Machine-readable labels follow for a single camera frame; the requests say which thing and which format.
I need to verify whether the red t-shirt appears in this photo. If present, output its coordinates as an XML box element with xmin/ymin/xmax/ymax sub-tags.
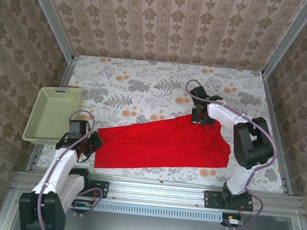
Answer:
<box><xmin>93</xmin><ymin>106</ymin><xmax>234</xmax><ymax>182</ymax></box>

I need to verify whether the pale green plastic basket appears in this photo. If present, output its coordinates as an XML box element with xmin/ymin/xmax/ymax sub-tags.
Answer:
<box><xmin>21</xmin><ymin>83</ymin><xmax>85</xmax><ymax>149</ymax></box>

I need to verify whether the small circuit board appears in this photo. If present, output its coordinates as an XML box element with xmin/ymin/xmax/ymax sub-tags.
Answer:
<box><xmin>72</xmin><ymin>199</ymin><xmax>97</xmax><ymax>215</ymax></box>
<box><xmin>221</xmin><ymin>213</ymin><xmax>245</xmax><ymax>228</ymax></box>

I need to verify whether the floral patterned table cover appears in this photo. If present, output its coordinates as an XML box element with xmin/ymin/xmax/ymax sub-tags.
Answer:
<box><xmin>36</xmin><ymin>50</ymin><xmax>296</xmax><ymax>193</ymax></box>

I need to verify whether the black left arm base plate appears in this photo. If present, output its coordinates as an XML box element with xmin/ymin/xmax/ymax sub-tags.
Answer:
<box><xmin>60</xmin><ymin>176</ymin><xmax>110</xmax><ymax>199</ymax></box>

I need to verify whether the aluminium mounting rail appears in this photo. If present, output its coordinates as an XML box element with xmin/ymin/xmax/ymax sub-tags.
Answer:
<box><xmin>12</xmin><ymin>165</ymin><xmax>306</xmax><ymax>219</ymax></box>

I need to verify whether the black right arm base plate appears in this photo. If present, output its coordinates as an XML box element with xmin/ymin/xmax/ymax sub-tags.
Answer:
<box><xmin>203</xmin><ymin>189</ymin><xmax>255</xmax><ymax>213</ymax></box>

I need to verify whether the white slotted cable duct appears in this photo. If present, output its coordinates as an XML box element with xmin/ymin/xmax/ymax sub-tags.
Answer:
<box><xmin>21</xmin><ymin>192</ymin><xmax>224</xmax><ymax>223</ymax></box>

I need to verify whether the aluminium frame post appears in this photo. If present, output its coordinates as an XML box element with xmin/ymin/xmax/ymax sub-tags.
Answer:
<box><xmin>262</xmin><ymin>0</ymin><xmax>307</xmax><ymax>81</ymax></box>
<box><xmin>16</xmin><ymin>0</ymin><xmax>81</xmax><ymax>64</ymax></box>

